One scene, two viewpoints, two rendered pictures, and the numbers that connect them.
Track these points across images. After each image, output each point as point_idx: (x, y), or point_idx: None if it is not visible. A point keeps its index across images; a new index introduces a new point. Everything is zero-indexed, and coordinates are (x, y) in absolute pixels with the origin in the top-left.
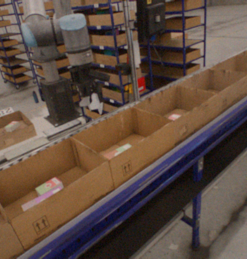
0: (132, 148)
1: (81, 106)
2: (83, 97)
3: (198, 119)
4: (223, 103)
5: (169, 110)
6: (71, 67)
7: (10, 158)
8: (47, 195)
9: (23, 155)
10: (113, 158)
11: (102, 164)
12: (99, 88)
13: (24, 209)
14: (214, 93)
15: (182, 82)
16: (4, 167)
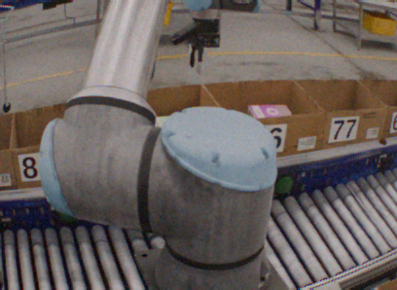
0: (169, 90)
1: (211, 63)
2: (206, 54)
3: None
4: (3, 134)
5: (34, 182)
6: (216, 18)
7: (333, 285)
8: (270, 116)
9: (311, 289)
10: (196, 85)
11: (210, 83)
12: (189, 38)
13: (291, 114)
14: (14, 116)
15: None
16: (340, 269)
